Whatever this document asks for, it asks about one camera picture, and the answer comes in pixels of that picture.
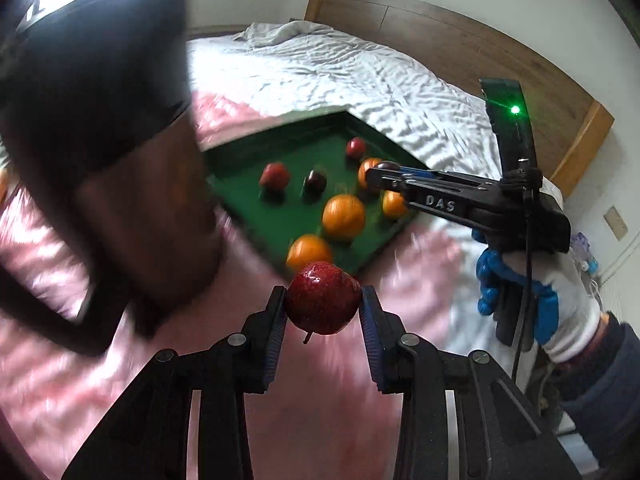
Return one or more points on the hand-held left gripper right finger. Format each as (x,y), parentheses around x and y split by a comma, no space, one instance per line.
(375,345)

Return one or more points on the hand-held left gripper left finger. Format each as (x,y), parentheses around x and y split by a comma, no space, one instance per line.
(272,340)

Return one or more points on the clear plastic packaging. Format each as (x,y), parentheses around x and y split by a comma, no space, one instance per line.
(585,255)

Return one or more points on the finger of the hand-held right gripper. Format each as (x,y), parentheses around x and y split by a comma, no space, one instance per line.
(440,202)
(425,177)

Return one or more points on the green tray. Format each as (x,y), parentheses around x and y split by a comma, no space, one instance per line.
(300,152)

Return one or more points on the orange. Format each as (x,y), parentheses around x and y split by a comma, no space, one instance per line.
(369,163)
(307,250)
(392,207)
(343,216)

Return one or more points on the person's right hand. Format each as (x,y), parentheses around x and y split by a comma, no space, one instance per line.
(570,300)

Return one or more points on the small red apple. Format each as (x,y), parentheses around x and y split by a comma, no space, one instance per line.
(356,146)
(322,300)
(274,175)

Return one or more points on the person's right forearm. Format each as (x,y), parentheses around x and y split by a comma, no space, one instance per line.
(610,365)

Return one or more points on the dark plum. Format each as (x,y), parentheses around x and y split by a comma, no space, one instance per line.
(315,181)

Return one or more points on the pink plastic sheet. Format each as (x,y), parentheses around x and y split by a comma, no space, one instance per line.
(100,400)

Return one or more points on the wooden headboard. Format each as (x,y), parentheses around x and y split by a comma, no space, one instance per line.
(450,35)

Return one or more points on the beige wall socket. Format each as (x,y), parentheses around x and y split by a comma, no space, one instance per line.
(616,223)

